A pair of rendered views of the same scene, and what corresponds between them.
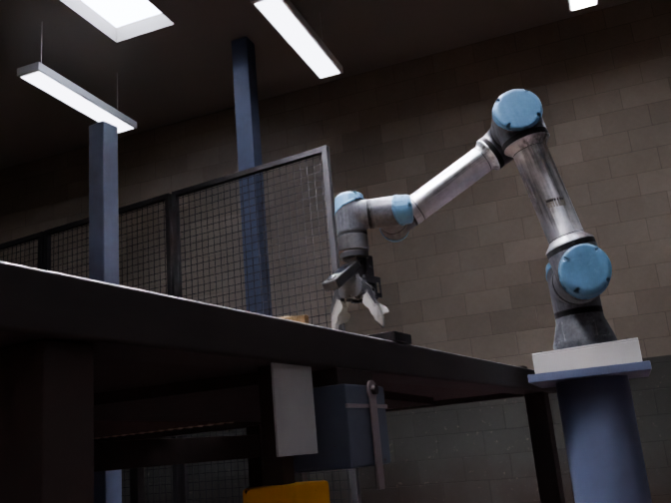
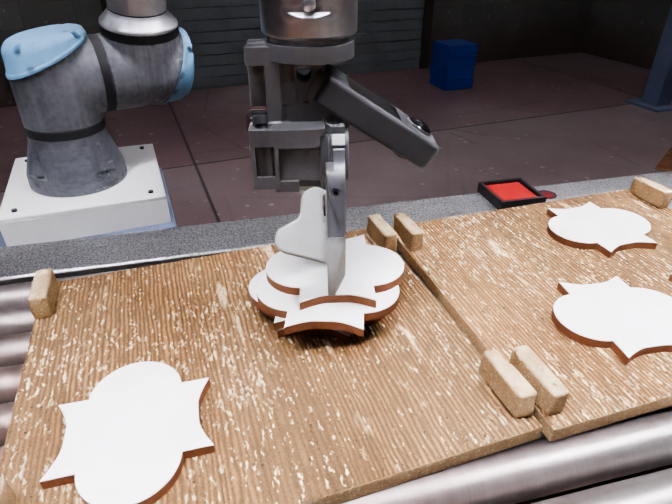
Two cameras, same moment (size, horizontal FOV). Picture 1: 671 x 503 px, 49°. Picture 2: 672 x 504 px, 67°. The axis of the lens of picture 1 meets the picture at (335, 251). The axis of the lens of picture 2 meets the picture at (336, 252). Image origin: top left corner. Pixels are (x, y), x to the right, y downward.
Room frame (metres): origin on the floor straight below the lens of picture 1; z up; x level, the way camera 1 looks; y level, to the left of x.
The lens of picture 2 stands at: (2.05, 0.29, 1.28)
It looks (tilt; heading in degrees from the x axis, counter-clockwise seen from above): 32 degrees down; 229
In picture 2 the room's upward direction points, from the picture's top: straight up
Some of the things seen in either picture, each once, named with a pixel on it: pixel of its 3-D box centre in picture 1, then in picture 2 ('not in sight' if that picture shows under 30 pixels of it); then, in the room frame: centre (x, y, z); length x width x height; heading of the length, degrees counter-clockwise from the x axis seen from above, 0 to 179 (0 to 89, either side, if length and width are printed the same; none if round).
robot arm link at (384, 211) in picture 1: (390, 213); not in sight; (1.78, -0.15, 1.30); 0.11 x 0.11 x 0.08; 83
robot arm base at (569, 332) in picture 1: (581, 329); (72, 149); (1.84, -0.59, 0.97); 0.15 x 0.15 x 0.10
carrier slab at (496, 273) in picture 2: not in sight; (603, 275); (1.48, 0.13, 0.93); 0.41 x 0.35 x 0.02; 156
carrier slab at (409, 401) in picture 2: not in sight; (251, 349); (1.86, -0.04, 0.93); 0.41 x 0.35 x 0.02; 158
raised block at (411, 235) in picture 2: not in sight; (407, 230); (1.60, -0.07, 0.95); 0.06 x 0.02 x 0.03; 66
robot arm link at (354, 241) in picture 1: (351, 246); (308, 10); (1.78, -0.04, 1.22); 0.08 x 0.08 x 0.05
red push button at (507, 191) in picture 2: not in sight; (510, 194); (1.36, -0.07, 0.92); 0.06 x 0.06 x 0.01; 62
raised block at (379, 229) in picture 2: not in sight; (381, 232); (1.63, -0.09, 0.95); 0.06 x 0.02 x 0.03; 68
